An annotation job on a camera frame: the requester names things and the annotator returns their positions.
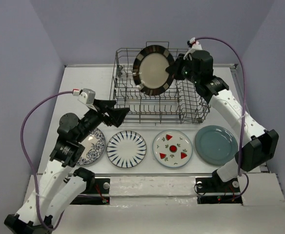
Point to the dark rimmed cream plate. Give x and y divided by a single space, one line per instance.
148 70

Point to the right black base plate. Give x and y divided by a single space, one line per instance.
225 193

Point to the blue floral white plate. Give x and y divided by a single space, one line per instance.
94 147

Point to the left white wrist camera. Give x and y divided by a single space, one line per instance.
85 96

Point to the blue striped white plate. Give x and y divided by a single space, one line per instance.
126 149

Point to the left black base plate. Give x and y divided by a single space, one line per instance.
96 195

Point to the watermelon pattern white plate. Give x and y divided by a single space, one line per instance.
172 148

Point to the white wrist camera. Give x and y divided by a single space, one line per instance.
193 45
85 96

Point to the teal grey plate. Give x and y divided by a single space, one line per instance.
215 145

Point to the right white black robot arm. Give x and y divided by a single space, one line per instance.
257 144

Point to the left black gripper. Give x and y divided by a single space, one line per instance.
116 115

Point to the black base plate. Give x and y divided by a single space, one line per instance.
96 195
225 193

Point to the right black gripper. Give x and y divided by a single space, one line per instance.
175 68

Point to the grey wire dish rack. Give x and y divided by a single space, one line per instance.
179 104

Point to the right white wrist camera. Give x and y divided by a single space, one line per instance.
193 45

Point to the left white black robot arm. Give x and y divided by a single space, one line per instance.
43 210

